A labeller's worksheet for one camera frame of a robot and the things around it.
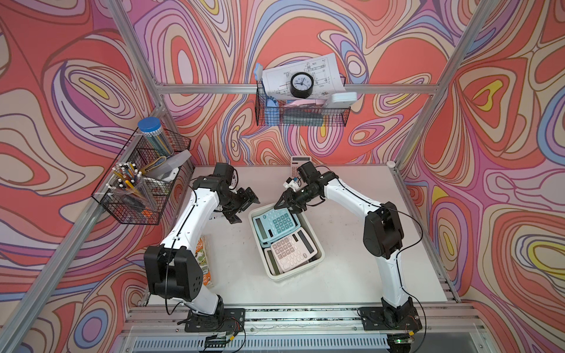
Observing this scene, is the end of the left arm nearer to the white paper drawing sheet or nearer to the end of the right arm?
the end of the right arm

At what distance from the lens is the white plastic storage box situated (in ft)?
2.37

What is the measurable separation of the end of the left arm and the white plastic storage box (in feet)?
0.27

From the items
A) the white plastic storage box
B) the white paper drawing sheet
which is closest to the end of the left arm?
the white plastic storage box

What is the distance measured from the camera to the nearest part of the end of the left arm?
27.5 inches
